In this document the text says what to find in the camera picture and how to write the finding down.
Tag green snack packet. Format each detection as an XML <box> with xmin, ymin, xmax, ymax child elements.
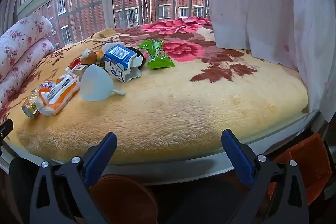
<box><xmin>139</xmin><ymin>39</ymin><xmax>175</xmax><ymax>69</ymax></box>

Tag torn blue milk carton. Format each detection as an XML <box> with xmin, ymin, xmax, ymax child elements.
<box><xmin>103</xmin><ymin>44</ymin><xmax>143</xmax><ymax>83</ymax></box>

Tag crumpled white red wrapper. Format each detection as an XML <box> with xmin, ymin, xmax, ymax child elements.
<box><xmin>68</xmin><ymin>58</ymin><xmax>89</xmax><ymax>80</ymax></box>

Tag folded pink floral quilt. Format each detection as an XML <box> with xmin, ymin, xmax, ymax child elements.
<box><xmin>0</xmin><ymin>14</ymin><xmax>55</xmax><ymax>109</ymax></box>

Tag orange plastic bin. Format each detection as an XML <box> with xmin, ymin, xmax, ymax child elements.
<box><xmin>89</xmin><ymin>174</ymin><xmax>159</xmax><ymax>224</ymax></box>

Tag sheer pinkish curtain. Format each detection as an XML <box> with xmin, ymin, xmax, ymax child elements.
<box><xmin>0</xmin><ymin>0</ymin><xmax>23</xmax><ymax>38</ymax></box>

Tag small yellow orange wrapper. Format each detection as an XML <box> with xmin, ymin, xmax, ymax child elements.
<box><xmin>96</xmin><ymin>52</ymin><xmax>107</xmax><ymax>69</ymax></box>

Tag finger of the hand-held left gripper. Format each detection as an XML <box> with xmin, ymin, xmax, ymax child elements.
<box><xmin>0</xmin><ymin>119</ymin><xmax>14</xmax><ymax>144</ymax></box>

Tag translucent plastic funnel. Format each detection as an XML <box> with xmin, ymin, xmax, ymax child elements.
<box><xmin>79</xmin><ymin>64</ymin><xmax>126</xmax><ymax>101</ymax></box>

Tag yellow floral plush blanket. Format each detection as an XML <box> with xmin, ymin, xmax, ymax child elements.
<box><xmin>0</xmin><ymin>16</ymin><xmax>309</xmax><ymax>165</ymax></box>

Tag orange plastic bag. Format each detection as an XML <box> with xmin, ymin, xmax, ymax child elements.
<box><xmin>266</xmin><ymin>133</ymin><xmax>334</xmax><ymax>205</ymax></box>

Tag gold foil wrapper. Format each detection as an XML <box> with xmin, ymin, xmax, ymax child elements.
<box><xmin>21</xmin><ymin>83</ymin><xmax>44</xmax><ymax>119</ymax></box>

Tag orange and white wrapper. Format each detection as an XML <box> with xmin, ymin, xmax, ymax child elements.
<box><xmin>36</xmin><ymin>68</ymin><xmax>80</xmax><ymax>116</ymax></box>

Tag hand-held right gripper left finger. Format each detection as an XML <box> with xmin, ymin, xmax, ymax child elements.
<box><xmin>30</xmin><ymin>132</ymin><xmax>117</xmax><ymax>224</ymax></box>

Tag white curtain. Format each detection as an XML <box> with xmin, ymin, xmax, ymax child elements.
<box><xmin>205</xmin><ymin>0</ymin><xmax>336</xmax><ymax>122</ymax></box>

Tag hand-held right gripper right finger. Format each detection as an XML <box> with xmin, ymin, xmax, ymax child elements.
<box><xmin>221</xmin><ymin>129</ymin><xmax>307</xmax><ymax>224</ymax></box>

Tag black round bowl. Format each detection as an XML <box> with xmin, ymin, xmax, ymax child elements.
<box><xmin>126</xmin><ymin>47</ymin><xmax>146</xmax><ymax>67</ymax></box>

